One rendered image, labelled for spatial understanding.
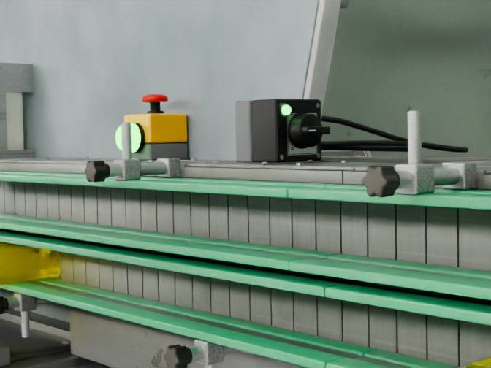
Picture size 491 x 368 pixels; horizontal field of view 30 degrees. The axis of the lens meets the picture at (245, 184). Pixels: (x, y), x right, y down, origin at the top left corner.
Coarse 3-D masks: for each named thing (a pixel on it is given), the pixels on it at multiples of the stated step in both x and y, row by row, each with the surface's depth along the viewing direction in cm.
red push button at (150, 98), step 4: (144, 96) 138; (148, 96) 137; (152, 96) 137; (156, 96) 137; (160, 96) 137; (164, 96) 138; (144, 100) 138; (148, 100) 137; (152, 100) 137; (156, 100) 137; (160, 100) 137; (164, 100) 138; (152, 104) 138; (156, 104) 138; (152, 108) 138; (156, 108) 138; (160, 108) 139
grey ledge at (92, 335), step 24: (72, 312) 143; (72, 336) 144; (96, 336) 138; (120, 336) 133; (144, 336) 128; (168, 336) 124; (96, 360) 138; (120, 360) 134; (144, 360) 129; (240, 360) 113; (264, 360) 109
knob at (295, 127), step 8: (296, 120) 113; (304, 120) 112; (312, 120) 113; (320, 120) 114; (288, 128) 113; (296, 128) 112; (304, 128) 111; (312, 128) 111; (320, 128) 112; (328, 128) 113; (296, 136) 113; (304, 136) 112; (312, 136) 113; (320, 136) 114; (296, 144) 113; (304, 144) 113; (312, 144) 113
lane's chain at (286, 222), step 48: (0, 192) 160; (48, 192) 147; (96, 192) 136; (144, 192) 127; (192, 192) 118; (240, 240) 111; (288, 240) 105; (336, 240) 99; (384, 240) 94; (432, 240) 89; (480, 240) 85
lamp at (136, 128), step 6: (120, 126) 136; (132, 126) 135; (138, 126) 135; (120, 132) 135; (132, 132) 134; (138, 132) 135; (144, 132) 136; (120, 138) 135; (132, 138) 134; (138, 138) 135; (144, 138) 135; (120, 144) 135; (132, 144) 134; (138, 144) 135; (132, 150) 136; (138, 150) 136
